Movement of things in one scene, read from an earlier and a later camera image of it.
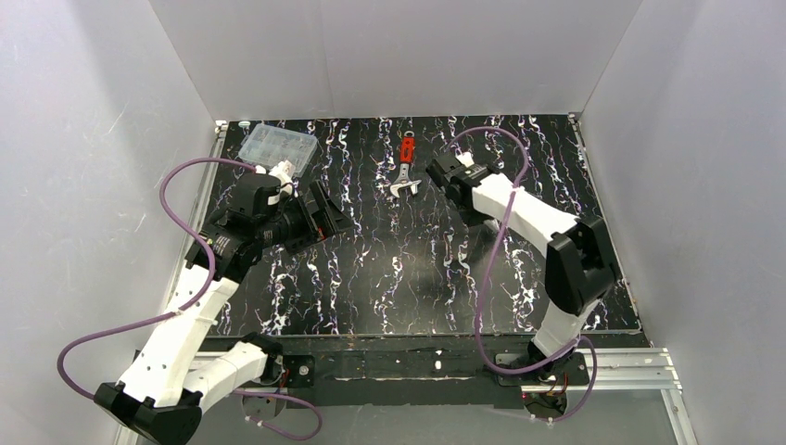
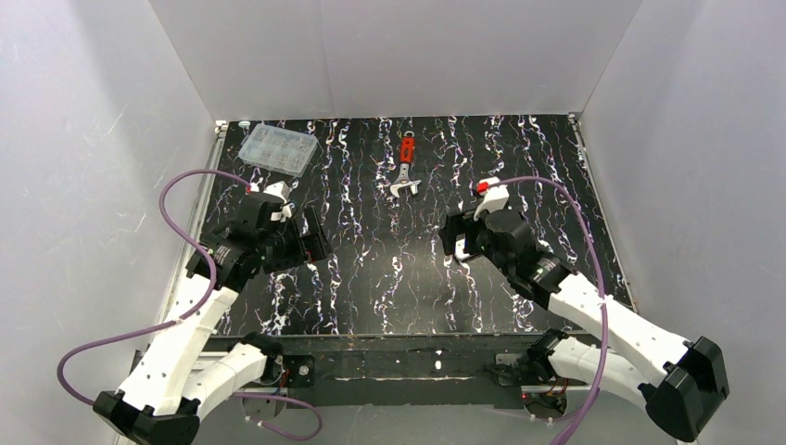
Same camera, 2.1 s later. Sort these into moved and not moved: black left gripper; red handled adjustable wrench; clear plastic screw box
Moved: black left gripper
Not moved: red handled adjustable wrench; clear plastic screw box
